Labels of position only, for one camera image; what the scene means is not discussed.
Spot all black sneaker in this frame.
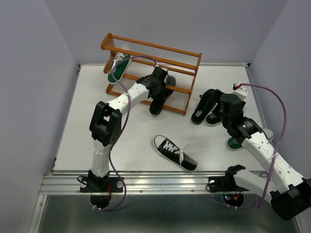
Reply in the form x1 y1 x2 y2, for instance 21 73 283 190
191 89 223 125
149 76 176 116

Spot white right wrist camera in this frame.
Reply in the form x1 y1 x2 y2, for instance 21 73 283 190
232 84 248 100

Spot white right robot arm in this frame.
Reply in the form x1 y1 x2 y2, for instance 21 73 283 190
220 94 311 220

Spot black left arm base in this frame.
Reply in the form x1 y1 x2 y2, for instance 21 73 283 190
76 170 123 193

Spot orange wooden shoe shelf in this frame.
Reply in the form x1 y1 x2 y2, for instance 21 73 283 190
101 33 202 115

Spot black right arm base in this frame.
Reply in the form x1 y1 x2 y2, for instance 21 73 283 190
205 165 254 193

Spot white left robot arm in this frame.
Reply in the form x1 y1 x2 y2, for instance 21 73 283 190
88 67 168 191

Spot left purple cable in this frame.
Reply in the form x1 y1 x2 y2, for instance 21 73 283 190
93 55 161 211

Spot black sneaker white laces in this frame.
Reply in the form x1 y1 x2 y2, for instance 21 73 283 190
153 135 198 171

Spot green sneaker white laces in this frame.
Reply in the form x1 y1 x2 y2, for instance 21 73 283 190
107 52 132 85

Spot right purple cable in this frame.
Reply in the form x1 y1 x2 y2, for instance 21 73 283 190
206 82 289 210

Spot purple cable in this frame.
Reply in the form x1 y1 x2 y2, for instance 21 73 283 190
93 55 161 211
206 82 289 210

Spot aluminium mounting rail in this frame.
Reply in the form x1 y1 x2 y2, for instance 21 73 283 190
39 171 225 195

